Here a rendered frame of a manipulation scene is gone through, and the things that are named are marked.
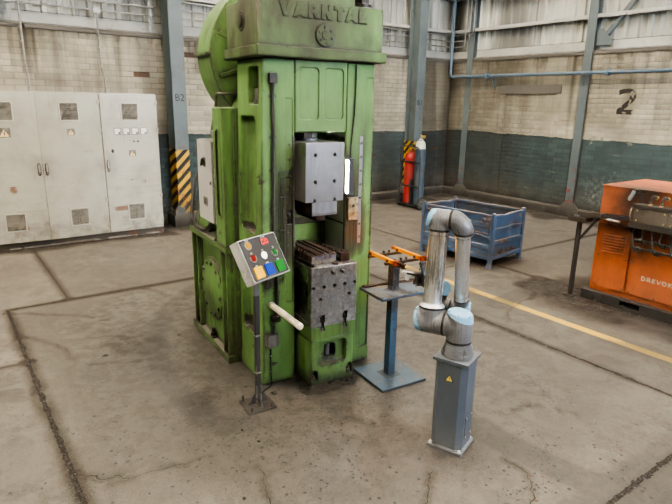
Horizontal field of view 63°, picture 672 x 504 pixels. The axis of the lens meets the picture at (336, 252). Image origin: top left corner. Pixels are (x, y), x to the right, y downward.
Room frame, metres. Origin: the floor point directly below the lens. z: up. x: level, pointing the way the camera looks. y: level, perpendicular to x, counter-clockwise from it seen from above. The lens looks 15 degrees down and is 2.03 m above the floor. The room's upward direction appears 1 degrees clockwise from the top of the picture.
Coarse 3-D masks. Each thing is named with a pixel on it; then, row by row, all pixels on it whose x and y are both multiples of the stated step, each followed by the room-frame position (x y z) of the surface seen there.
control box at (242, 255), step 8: (272, 232) 3.50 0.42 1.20; (248, 240) 3.31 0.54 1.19; (256, 240) 3.36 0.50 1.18; (264, 240) 3.41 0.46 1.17; (272, 240) 3.46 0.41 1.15; (232, 248) 3.26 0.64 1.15; (240, 248) 3.22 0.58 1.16; (256, 248) 3.32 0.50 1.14; (264, 248) 3.37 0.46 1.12; (272, 248) 3.42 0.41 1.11; (280, 248) 3.48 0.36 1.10; (240, 256) 3.22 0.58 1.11; (248, 256) 3.23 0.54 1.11; (256, 256) 3.28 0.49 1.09; (272, 256) 3.39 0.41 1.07; (280, 256) 3.44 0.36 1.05; (240, 264) 3.22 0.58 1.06; (248, 264) 3.20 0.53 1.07; (256, 264) 3.25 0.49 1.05; (248, 272) 3.18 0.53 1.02; (280, 272) 3.36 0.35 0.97; (248, 280) 3.19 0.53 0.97; (256, 280) 3.18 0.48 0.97; (264, 280) 3.26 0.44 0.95
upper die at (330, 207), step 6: (300, 204) 3.84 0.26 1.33; (306, 204) 3.76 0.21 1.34; (312, 204) 3.70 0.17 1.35; (318, 204) 3.72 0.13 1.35; (324, 204) 3.74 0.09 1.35; (330, 204) 3.77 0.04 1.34; (336, 204) 3.79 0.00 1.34; (300, 210) 3.84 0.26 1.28; (306, 210) 3.76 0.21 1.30; (312, 210) 3.70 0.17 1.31; (318, 210) 3.72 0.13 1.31; (324, 210) 3.74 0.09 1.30; (330, 210) 3.77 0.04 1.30; (336, 210) 3.80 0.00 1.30
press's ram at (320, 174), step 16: (304, 144) 3.68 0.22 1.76; (320, 144) 3.73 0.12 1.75; (336, 144) 3.79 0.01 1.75; (304, 160) 3.68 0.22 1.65; (320, 160) 3.73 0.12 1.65; (336, 160) 3.79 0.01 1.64; (304, 176) 3.68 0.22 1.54; (320, 176) 3.73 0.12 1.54; (336, 176) 3.79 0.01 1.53; (304, 192) 3.68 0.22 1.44; (320, 192) 3.73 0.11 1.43; (336, 192) 3.79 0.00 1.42
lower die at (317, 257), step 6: (306, 240) 4.12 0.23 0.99; (306, 246) 3.95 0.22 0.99; (318, 246) 3.92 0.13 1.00; (312, 252) 3.78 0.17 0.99; (318, 252) 3.79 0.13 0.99; (324, 252) 3.75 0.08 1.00; (330, 252) 3.78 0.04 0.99; (306, 258) 3.76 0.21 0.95; (312, 258) 3.70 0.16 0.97; (318, 258) 3.72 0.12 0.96; (324, 258) 3.75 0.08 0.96; (330, 258) 3.77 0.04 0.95; (318, 264) 3.72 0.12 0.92
